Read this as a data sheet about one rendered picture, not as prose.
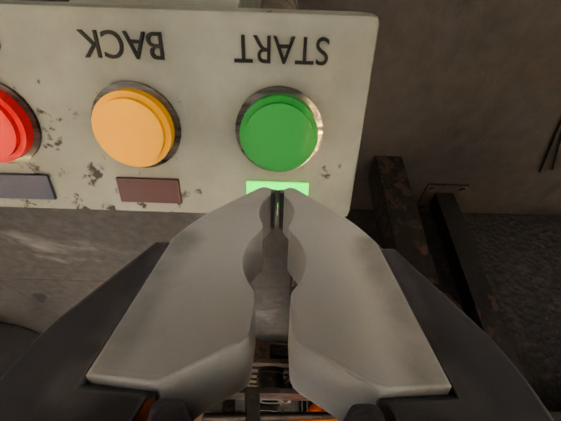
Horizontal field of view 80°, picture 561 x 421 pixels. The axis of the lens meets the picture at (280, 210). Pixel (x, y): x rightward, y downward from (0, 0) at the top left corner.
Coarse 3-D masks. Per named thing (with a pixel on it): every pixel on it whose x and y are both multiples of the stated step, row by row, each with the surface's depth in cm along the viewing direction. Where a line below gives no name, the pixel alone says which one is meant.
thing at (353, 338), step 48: (288, 192) 12; (336, 240) 9; (336, 288) 8; (384, 288) 8; (288, 336) 8; (336, 336) 7; (384, 336) 7; (336, 384) 6; (384, 384) 6; (432, 384) 6
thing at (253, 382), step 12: (264, 348) 231; (276, 348) 241; (264, 360) 226; (276, 360) 226; (288, 360) 264; (252, 372) 245; (264, 372) 230; (276, 372) 230; (288, 372) 243; (252, 384) 279; (264, 384) 224; (276, 384) 224; (288, 384) 229; (264, 408) 256; (276, 408) 260
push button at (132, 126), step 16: (112, 96) 16; (128, 96) 16; (144, 96) 16; (96, 112) 17; (112, 112) 16; (128, 112) 16; (144, 112) 16; (160, 112) 17; (96, 128) 17; (112, 128) 17; (128, 128) 17; (144, 128) 17; (160, 128) 17; (112, 144) 17; (128, 144) 17; (144, 144) 17; (160, 144) 17; (128, 160) 18; (144, 160) 18
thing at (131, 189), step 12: (120, 180) 19; (132, 180) 19; (144, 180) 19; (156, 180) 19; (168, 180) 19; (120, 192) 20; (132, 192) 20; (144, 192) 20; (156, 192) 20; (168, 192) 20
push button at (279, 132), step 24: (264, 96) 17; (288, 96) 16; (264, 120) 17; (288, 120) 17; (312, 120) 17; (264, 144) 17; (288, 144) 17; (312, 144) 17; (264, 168) 18; (288, 168) 18
